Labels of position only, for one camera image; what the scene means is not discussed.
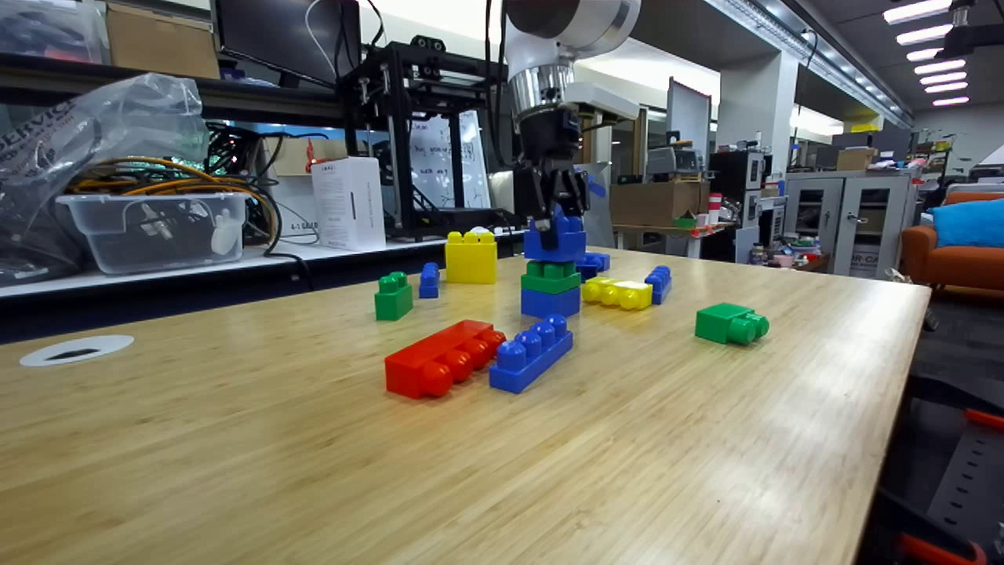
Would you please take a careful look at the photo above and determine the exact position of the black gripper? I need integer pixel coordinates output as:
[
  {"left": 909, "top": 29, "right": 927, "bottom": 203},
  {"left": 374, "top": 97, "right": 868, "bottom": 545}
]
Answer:
[{"left": 516, "top": 105, "right": 594, "bottom": 237}]

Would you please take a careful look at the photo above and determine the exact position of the blue square toy block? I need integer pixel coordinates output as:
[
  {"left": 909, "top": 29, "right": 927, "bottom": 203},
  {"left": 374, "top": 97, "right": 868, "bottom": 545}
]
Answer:
[
  {"left": 520, "top": 206, "right": 590, "bottom": 268},
  {"left": 516, "top": 285, "right": 583, "bottom": 320}
]

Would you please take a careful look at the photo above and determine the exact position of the green square toy block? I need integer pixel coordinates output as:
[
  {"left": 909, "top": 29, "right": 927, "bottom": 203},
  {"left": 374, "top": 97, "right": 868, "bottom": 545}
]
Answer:
[
  {"left": 520, "top": 261, "right": 583, "bottom": 299},
  {"left": 693, "top": 303, "right": 773, "bottom": 347},
  {"left": 374, "top": 271, "right": 416, "bottom": 324}
]

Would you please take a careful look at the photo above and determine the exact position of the yellow long toy block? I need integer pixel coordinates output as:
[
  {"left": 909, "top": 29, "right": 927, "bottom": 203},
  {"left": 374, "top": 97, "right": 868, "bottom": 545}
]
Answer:
[
  {"left": 579, "top": 276, "right": 655, "bottom": 315},
  {"left": 442, "top": 225, "right": 503, "bottom": 288}
]

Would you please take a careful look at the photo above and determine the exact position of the red long toy block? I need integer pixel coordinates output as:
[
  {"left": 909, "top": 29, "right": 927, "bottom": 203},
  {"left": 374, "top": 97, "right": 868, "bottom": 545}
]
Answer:
[{"left": 383, "top": 318, "right": 509, "bottom": 403}]

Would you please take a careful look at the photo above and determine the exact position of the brown cardboard box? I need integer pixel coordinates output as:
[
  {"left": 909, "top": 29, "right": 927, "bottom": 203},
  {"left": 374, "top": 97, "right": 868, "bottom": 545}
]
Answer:
[
  {"left": 608, "top": 180, "right": 711, "bottom": 237},
  {"left": 103, "top": 0, "right": 224, "bottom": 83}
]

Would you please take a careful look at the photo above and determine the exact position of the white cardboard box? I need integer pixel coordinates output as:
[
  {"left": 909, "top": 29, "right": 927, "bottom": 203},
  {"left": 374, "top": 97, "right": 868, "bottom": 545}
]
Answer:
[{"left": 311, "top": 155, "right": 389, "bottom": 255}]

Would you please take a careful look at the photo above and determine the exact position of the white cabinet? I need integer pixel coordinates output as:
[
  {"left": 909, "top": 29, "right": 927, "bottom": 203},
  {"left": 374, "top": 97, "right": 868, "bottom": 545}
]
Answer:
[{"left": 780, "top": 171, "right": 923, "bottom": 283}]

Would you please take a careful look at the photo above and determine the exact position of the black monitor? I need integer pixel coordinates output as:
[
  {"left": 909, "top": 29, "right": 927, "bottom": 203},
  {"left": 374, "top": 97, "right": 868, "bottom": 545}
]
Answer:
[{"left": 213, "top": 0, "right": 363, "bottom": 94}]

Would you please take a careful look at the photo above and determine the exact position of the orange sofa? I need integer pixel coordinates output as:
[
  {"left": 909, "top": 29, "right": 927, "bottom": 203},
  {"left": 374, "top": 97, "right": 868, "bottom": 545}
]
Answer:
[{"left": 901, "top": 188, "right": 1004, "bottom": 307}]

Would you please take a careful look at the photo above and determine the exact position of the clear plastic bin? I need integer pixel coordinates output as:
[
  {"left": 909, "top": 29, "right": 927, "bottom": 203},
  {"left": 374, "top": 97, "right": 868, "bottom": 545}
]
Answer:
[{"left": 56, "top": 188, "right": 253, "bottom": 278}]

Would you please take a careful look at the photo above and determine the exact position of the ceiling light panel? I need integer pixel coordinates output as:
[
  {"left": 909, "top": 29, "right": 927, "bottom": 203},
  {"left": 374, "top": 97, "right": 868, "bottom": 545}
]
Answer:
[
  {"left": 883, "top": 0, "right": 959, "bottom": 29},
  {"left": 894, "top": 24, "right": 959, "bottom": 49}
]

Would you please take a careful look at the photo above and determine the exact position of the blue cushion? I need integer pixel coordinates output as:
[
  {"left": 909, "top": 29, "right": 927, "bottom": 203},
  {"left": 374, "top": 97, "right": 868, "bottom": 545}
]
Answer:
[{"left": 926, "top": 199, "right": 1004, "bottom": 255}]

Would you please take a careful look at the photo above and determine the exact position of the clear plastic bag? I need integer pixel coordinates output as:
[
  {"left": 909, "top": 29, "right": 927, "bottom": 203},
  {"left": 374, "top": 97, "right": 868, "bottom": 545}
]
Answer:
[{"left": 0, "top": 73, "right": 213, "bottom": 283}]

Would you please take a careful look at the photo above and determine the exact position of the small white table grommet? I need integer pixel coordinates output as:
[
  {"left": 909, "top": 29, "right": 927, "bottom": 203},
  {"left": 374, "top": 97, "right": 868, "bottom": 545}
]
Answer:
[{"left": 16, "top": 334, "right": 137, "bottom": 371}]

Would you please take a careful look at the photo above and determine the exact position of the black 3D printer frame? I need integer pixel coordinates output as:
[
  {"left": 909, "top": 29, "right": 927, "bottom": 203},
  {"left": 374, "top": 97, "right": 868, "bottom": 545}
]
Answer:
[{"left": 339, "top": 38, "right": 527, "bottom": 242}]

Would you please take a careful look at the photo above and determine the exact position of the yellow cable bundle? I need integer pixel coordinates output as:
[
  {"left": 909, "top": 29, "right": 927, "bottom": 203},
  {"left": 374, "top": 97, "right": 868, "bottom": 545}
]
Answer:
[{"left": 68, "top": 155, "right": 287, "bottom": 252}]

